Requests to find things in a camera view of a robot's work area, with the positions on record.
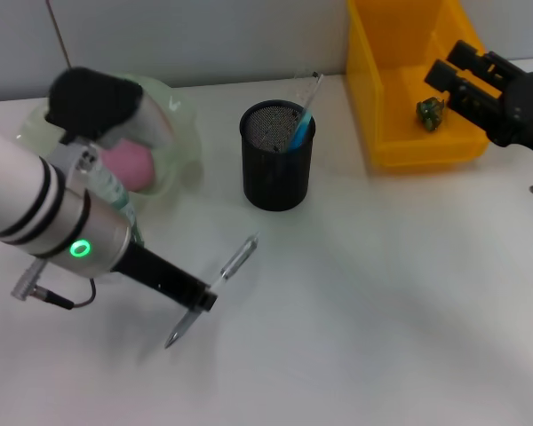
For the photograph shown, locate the pale green glass fruit plate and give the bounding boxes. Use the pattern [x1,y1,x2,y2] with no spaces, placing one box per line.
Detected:
[17,73,203,209]

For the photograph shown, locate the clear green-label water bottle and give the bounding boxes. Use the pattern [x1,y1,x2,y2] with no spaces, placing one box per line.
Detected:
[92,163,144,285]

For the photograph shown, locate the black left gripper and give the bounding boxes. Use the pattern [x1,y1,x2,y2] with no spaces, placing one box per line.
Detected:
[114,241,219,313]

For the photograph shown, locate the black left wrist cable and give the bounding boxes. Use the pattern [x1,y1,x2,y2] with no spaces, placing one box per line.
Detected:
[11,258,98,311]

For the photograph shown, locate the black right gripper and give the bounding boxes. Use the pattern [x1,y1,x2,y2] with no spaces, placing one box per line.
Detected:
[424,39,533,162]

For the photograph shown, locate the yellow plastic bin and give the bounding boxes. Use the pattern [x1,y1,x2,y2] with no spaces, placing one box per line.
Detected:
[346,0,503,169]

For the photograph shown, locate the pink peach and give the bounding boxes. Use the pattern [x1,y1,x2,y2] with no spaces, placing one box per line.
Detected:
[100,138,156,193]

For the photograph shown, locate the transparent plastic ruler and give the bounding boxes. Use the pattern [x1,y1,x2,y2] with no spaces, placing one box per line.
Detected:
[292,68,325,117]

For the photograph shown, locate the blue scissors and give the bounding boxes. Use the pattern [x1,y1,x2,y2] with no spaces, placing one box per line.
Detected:
[285,108,315,155]

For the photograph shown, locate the silver ballpoint pen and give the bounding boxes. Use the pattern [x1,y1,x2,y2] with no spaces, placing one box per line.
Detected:
[163,231,261,351]

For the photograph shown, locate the black mesh pen holder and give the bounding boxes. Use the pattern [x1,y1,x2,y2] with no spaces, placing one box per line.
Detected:
[238,99,317,212]

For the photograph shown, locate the dark green plastic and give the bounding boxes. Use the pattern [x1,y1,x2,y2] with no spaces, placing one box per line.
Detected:
[416,97,447,133]

